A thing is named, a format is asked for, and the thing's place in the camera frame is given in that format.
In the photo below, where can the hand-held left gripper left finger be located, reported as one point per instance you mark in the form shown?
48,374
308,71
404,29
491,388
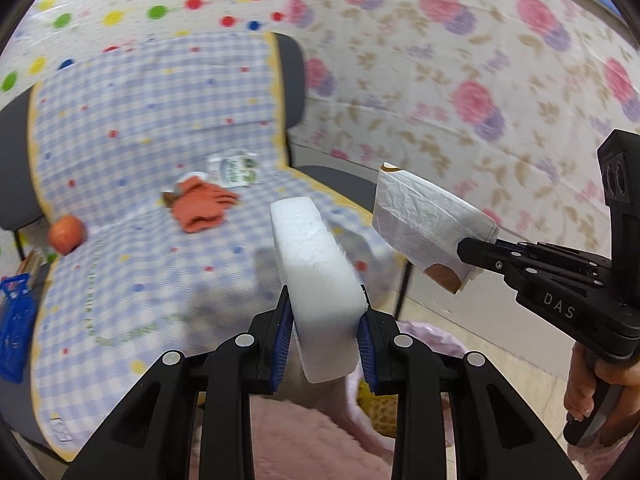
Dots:
282,340

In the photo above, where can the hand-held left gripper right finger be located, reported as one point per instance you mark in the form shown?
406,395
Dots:
365,355

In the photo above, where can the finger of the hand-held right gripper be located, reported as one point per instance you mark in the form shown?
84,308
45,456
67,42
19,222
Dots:
490,257

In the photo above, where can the white foam block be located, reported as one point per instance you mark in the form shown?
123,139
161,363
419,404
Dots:
315,280

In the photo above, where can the white paper bag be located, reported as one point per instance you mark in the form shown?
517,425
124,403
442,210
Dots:
420,215

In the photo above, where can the person's right hand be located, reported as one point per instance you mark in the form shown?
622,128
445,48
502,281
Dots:
580,385

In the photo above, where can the orange cloth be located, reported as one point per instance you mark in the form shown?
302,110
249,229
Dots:
200,205

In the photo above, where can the white green packet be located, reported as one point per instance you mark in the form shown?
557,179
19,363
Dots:
232,169

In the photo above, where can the floral plastic sheet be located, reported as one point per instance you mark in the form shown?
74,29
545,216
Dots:
450,60

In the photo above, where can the red apple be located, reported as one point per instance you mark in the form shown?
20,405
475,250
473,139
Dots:
66,234

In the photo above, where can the grey office chair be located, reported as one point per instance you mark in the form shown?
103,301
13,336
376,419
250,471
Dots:
292,80

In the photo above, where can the blue checkered blanket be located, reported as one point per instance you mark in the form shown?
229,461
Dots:
150,110

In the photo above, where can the blue plastic basket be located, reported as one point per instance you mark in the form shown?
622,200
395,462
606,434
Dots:
15,330

